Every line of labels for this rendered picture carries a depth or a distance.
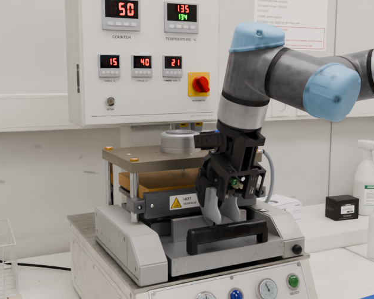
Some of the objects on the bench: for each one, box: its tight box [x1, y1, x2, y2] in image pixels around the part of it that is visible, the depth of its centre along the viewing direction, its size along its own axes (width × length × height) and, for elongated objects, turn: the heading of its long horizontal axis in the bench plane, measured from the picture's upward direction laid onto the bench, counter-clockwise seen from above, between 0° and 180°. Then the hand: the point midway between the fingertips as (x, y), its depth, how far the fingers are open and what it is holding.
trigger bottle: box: [353, 139, 374, 216], centre depth 166 cm, size 9×8×25 cm
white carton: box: [257, 194, 302, 224], centre depth 155 cm, size 12×23×7 cm
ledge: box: [297, 203, 374, 253], centre depth 164 cm, size 30×84×4 cm
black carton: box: [325, 195, 359, 221], centre depth 162 cm, size 6×9×7 cm
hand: (211, 219), depth 89 cm, fingers closed, pressing on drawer
